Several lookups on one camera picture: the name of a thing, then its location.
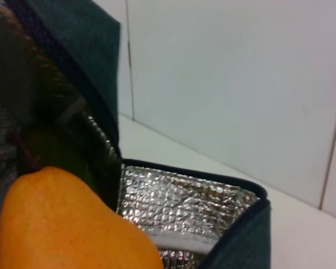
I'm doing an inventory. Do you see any yellow pear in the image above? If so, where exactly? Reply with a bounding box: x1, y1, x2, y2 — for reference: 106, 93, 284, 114
0, 165, 165, 269

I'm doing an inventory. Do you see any teal insulated lunch bag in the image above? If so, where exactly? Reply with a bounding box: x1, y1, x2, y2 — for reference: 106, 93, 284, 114
0, 0, 276, 269

